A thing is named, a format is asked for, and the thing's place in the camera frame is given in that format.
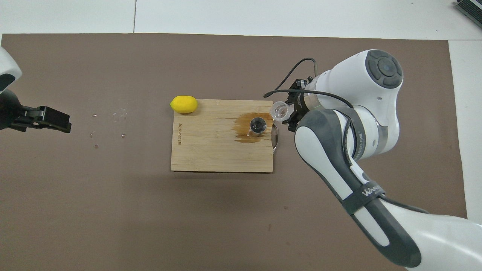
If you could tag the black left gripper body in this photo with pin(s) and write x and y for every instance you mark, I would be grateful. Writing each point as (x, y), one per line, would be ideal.
(9, 111)

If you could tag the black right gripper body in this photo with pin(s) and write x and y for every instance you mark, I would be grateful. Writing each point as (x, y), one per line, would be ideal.
(303, 101)

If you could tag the small clear plastic cup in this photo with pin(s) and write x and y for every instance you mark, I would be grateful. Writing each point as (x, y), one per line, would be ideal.
(280, 110)

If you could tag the steel double jigger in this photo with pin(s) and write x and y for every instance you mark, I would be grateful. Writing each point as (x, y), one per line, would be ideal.
(258, 126)

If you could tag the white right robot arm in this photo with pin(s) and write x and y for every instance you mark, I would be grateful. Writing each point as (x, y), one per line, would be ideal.
(361, 94)

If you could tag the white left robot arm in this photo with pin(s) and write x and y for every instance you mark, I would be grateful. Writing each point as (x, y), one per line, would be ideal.
(7, 67)

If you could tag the bamboo cutting board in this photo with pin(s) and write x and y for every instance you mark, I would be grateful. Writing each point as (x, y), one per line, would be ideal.
(211, 146)

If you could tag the yellow lemon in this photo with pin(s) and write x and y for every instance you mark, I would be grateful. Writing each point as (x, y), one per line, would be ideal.
(183, 104)

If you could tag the brown table mat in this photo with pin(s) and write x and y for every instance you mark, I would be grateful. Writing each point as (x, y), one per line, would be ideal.
(150, 218)

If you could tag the grey ribbed device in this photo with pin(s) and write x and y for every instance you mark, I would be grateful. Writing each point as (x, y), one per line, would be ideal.
(470, 8)

